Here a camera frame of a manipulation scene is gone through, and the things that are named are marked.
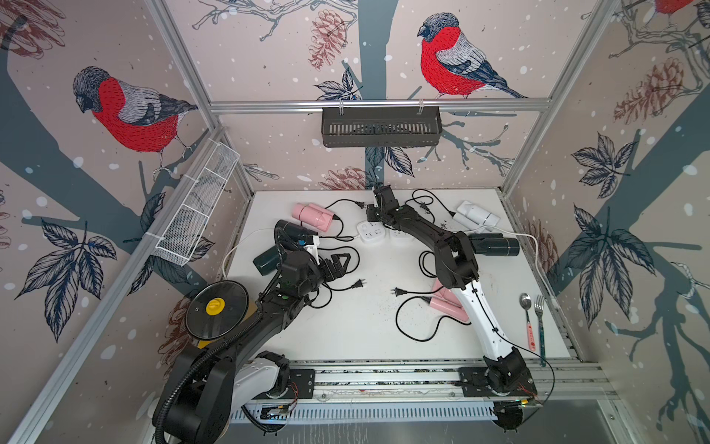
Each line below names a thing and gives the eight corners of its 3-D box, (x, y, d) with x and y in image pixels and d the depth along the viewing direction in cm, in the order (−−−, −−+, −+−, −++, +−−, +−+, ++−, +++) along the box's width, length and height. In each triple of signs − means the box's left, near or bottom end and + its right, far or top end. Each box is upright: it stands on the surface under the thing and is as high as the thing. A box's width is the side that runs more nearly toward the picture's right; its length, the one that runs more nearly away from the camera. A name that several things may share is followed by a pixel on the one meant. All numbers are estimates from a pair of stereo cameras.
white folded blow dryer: (452, 216, 113) (455, 209, 109) (461, 204, 118) (464, 196, 114) (490, 235, 107) (495, 228, 103) (497, 222, 111) (502, 214, 107)
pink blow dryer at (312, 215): (292, 221, 113) (289, 212, 109) (301, 208, 118) (299, 199, 113) (325, 232, 109) (323, 224, 105) (333, 219, 114) (332, 210, 109)
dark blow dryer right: (474, 259, 100) (479, 251, 96) (467, 236, 107) (471, 228, 103) (517, 259, 100) (523, 251, 96) (507, 236, 107) (513, 228, 103)
